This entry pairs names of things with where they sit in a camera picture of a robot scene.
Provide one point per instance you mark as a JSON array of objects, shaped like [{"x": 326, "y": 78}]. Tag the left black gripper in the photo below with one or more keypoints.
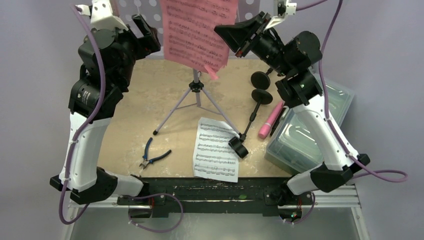
[{"x": 149, "y": 41}]

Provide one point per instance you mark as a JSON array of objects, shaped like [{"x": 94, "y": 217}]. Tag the pink sheet music page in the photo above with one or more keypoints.
[{"x": 188, "y": 33}]

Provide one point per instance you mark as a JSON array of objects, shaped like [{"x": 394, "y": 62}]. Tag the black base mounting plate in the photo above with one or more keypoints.
[{"x": 192, "y": 195}]

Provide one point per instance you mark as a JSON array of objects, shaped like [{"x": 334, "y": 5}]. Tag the black microphone stand near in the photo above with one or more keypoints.
[{"x": 261, "y": 97}]

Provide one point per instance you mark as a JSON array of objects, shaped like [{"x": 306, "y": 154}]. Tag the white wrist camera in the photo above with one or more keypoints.
[
  {"x": 103, "y": 14},
  {"x": 284, "y": 8}
]

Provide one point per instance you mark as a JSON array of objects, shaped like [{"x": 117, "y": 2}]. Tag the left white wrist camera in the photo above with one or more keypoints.
[{"x": 103, "y": 14}]

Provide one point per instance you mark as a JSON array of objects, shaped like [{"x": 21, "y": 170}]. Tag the clear plastic storage box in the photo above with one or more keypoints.
[{"x": 292, "y": 147}]

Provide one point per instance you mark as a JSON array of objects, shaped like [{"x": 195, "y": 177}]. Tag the lilac music stand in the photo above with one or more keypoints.
[{"x": 152, "y": 13}]

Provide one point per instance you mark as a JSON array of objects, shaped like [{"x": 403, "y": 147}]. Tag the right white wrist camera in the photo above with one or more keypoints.
[{"x": 284, "y": 8}]

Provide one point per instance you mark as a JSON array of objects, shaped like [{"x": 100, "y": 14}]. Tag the white sheet music page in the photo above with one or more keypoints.
[{"x": 213, "y": 158}]

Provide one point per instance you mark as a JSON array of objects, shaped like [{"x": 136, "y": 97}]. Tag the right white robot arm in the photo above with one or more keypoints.
[{"x": 302, "y": 93}]

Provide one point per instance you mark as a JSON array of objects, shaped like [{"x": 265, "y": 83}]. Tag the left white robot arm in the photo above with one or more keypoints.
[{"x": 92, "y": 105}]

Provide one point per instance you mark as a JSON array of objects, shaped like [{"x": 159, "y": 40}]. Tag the black microphone stand far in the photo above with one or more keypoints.
[{"x": 261, "y": 80}]

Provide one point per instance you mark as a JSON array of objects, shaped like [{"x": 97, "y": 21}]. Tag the aluminium rail frame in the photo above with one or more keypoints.
[{"x": 156, "y": 87}]

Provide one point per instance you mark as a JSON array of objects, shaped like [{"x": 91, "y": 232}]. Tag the pink toy microphone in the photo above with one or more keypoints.
[{"x": 266, "y": 127}]

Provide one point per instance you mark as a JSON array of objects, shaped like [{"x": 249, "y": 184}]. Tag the black microphone stand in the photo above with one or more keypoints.
[
  {"x": 261, "y": 97},
  {"x": 261, "y": 80}
]

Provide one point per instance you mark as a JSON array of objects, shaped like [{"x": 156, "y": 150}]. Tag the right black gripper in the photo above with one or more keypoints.
[{"x": 251, "y": 36}]

